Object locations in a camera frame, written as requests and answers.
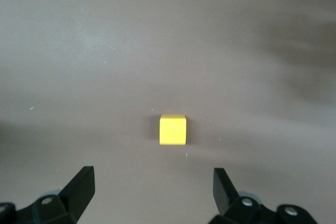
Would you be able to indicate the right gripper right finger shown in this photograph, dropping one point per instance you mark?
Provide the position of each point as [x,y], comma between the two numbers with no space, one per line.
[236,211]

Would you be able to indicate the yellow block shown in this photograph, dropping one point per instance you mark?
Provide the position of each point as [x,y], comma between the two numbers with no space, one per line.
[173,130]

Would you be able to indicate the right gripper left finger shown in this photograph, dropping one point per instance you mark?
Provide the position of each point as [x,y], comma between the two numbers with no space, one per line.
[71,197]

